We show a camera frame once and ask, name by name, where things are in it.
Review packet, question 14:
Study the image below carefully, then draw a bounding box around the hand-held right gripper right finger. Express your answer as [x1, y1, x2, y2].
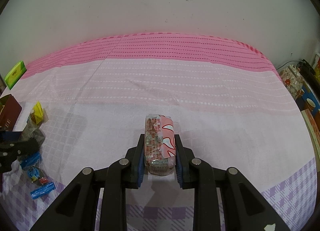
[174, 134, 292, 231]

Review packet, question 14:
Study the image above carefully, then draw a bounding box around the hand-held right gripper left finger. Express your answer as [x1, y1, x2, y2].
[30, 134, 146, 231]

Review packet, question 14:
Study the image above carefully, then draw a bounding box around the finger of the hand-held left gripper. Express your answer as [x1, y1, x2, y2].
[0, 131, 41, 158]
[0, 157, 19, 174]

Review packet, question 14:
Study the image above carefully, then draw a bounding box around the pink snack packet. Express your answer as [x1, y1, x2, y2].
[144, 114, 175, 176]

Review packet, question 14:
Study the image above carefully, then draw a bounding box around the blue-ended clear snack packet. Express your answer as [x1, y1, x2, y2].
[20, 152, 55, 200]

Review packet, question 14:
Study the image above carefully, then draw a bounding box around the maroon box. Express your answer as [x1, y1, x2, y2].
[0, 94, 23, 132]

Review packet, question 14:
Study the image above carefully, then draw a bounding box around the yellow-ended snack packet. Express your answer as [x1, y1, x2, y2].
[27, 101, 48, 125]

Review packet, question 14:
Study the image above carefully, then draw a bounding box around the green tissue box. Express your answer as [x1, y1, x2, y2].
[4, 60, 27, 90]

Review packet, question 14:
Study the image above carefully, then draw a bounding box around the pink purple bed sheet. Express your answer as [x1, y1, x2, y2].
[0, 32, 320, 231]

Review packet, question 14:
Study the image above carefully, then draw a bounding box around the orange-edged flat box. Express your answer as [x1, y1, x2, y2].
[301, 109, 320, 152]

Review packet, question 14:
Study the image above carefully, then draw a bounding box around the orange paper cup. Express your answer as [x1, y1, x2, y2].
[304, 98, 318, 113]

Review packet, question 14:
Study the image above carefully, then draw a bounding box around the black object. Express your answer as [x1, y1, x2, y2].
[301, 59, 316, 77]

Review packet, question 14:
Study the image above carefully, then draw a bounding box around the white cable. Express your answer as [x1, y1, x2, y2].
[276, 59, 304, 70]

